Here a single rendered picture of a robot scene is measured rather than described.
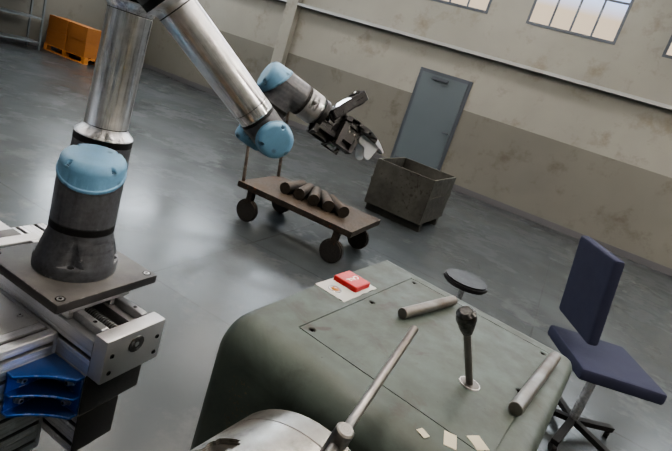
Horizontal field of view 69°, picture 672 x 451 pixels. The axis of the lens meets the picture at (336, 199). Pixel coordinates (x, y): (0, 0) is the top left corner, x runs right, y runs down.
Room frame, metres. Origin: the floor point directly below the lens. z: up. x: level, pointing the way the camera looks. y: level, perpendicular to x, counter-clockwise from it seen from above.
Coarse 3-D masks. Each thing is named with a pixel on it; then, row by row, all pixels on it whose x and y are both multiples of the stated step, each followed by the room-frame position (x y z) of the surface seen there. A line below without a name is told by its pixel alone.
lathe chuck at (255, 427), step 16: (224, 432) 0.54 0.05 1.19; (240, 432) 0.53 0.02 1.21; (256, 432) 0.52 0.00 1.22; (272, 432) 0.52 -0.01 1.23; (288, 432) 0.53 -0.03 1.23; (240, 448) 0.49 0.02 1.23; (256, 448) 0.49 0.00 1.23; (272, 448) 0.49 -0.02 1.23; (288, 448) 0.50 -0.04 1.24; (304, 448) 0.51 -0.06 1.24; (320, 448) 0.51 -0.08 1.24
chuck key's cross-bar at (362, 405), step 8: (416, 328) 0.67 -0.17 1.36; (408, 336) 0.65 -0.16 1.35; (400, 344) 0.63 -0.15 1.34; (408, 344) 0.64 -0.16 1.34; (400, 352) 0.62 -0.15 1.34; (392, 360) 0.60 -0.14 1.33; (384, 368) 0.58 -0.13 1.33; (392, 368) 0.59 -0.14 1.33; (384, 376) 0.57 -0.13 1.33; (376, 384) 0.55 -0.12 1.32; (368, 392) 0.54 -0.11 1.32; (376, 392) 0.55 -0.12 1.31; (360, 400) 0.53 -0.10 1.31; (368, 400) 0.53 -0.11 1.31; (360, 408) 0.51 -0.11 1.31; (352, 416) 0.50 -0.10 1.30; (360, 416) 0.51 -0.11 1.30; (352, 424) 0.49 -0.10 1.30; (328, 448) 0.44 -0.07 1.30; (336, 448) 0.45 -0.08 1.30
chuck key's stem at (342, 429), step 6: (336, 426) 0.46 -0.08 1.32; (342, 426) 0.46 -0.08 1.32; (348, 426) 0.46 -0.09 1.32; (336, 432) 0.45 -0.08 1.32; (342, 432) 0.45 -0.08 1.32; (348, 432) 0.46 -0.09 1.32; (330, 438) 0.46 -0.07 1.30; (336, 438) 0.45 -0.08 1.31; (342, 438) 0.45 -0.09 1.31; (348, 438) 0.45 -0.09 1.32; (324, 444) 0.46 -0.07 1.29; (342, 444) 0.45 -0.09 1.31; (348, 444) 0.46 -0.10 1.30; (324, 450) 0.46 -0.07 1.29; (342, 450) 0.45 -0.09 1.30
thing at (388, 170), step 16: (384, 160) 6.34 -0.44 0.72; (400, 160) 7.07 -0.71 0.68; (384, 176) 6.30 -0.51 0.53; (400, 176) 6.21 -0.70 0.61; (416, 176) 6.13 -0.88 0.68; (432, 176) 7.04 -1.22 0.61; (448, 176) 6.95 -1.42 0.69; (368, 192) 6.36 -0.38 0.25; (384, 192) 6.27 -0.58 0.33; (400, 192) 6.18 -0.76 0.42; (416, 192) 6.10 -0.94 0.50; (432, 192) 6.08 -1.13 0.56; (448, 192) 6.80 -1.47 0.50; (368, 208) 6.44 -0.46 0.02; (384, 208) 6.24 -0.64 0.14; (400, 208) 6.15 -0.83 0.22; (416, 208) 6.07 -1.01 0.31; (432, 208) 6.34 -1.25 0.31; (416, 224) 6.05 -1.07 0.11
